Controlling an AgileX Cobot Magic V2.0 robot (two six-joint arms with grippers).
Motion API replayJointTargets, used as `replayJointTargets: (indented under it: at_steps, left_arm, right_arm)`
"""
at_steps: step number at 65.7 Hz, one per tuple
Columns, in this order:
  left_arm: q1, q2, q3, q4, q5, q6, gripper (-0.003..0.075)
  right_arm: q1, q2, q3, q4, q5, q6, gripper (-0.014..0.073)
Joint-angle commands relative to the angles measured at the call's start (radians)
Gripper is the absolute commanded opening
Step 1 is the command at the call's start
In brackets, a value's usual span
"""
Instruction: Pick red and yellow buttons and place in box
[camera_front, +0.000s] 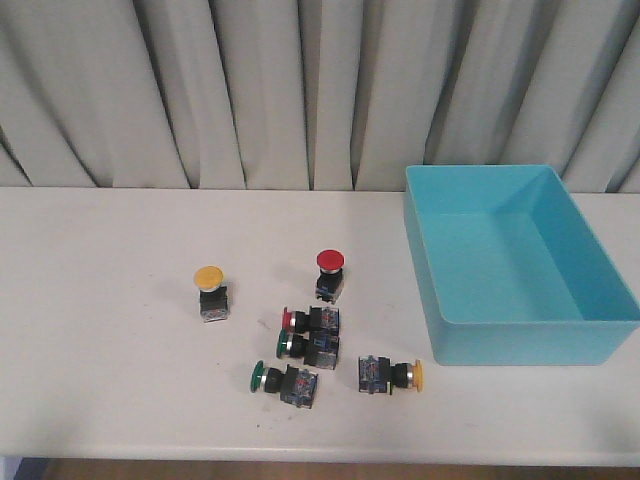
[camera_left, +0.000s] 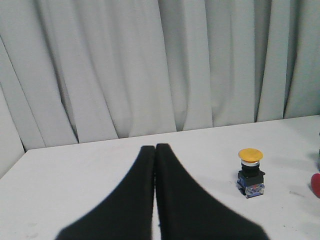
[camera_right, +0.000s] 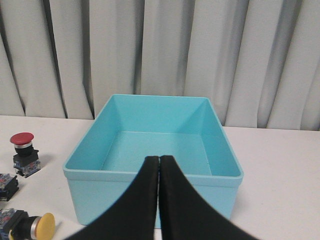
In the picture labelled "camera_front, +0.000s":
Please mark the lying red push button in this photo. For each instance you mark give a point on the lying red push button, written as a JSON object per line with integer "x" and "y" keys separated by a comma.
{"x": 317, "y": 319}

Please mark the upper lying green push button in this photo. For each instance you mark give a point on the upper lying green push button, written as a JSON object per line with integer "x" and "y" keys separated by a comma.
{"x": 319, "y": 349}

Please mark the grey pleated curtain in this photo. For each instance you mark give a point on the grey pleated curtain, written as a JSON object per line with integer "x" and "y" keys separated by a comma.
{"x": 316, "y": 95}

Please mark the red push button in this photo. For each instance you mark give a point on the red push button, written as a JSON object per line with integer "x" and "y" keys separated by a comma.
{"x": 317, "y": 319}
{"x": 330, "y": 282}

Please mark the lying green push button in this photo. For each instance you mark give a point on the lying green push button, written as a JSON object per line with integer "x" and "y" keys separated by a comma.
{"x": 294, "y": 386}
{"x": 319, "y": 349}

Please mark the lower lying green push button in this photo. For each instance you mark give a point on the lower lying green push button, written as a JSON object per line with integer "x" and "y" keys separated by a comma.
{"x": 294, "y": 386}

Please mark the lying yellow push button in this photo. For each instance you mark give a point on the lying yellow push button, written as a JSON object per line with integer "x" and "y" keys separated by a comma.
{"x": 378, "y": 374}

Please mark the yellow push button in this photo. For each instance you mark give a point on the yellow push button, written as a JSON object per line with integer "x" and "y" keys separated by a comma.
{"x": 213, "y": 293}
{"x": 378, "y": 374}

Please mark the light blue plastic box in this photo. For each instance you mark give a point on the light blue plastic box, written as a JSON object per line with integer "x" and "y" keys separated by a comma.
{"x": 509, "y": 271}

